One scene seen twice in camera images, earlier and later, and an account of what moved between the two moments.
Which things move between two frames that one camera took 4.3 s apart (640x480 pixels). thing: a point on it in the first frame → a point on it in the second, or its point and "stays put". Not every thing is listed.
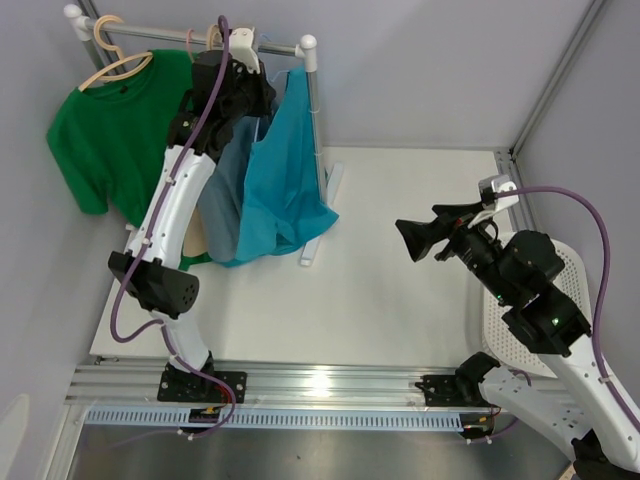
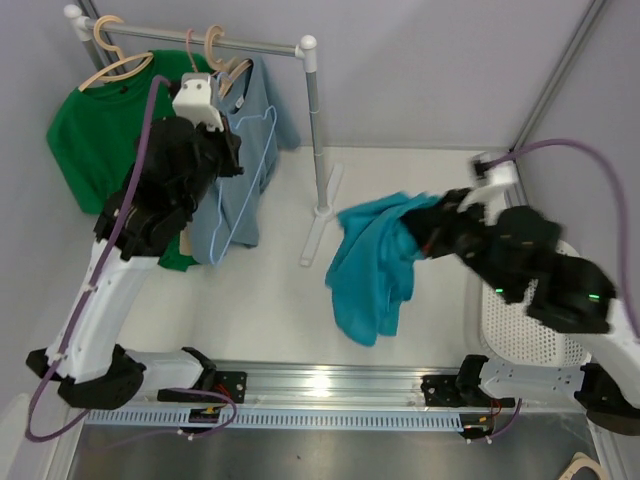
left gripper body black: (250, 98) → (218, 160)
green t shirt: (109, 137) stays put
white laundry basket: (518, 350) stays put
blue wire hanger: (278, 72) → (217, 249)
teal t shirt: (284, 207) → (372, 270)
